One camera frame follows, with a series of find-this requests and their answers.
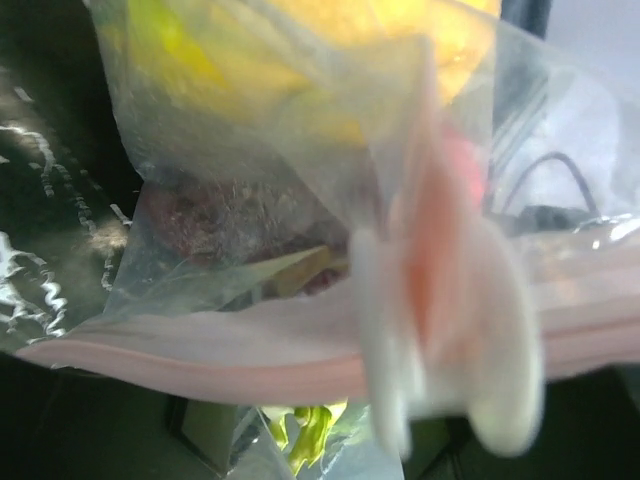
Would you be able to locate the fake purple grapes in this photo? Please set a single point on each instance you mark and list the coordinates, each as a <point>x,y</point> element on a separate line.
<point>213,224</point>

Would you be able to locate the clear zip top bag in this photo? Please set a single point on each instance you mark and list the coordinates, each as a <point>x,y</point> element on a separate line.
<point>358,214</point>

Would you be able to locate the fake green celery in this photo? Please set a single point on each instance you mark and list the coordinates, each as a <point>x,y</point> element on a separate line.
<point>315,424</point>

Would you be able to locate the fake yellow banana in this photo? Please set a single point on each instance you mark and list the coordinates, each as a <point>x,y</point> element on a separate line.
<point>322,72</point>

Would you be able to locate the fake red apple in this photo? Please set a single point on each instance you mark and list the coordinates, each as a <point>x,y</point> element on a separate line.
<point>467,163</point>

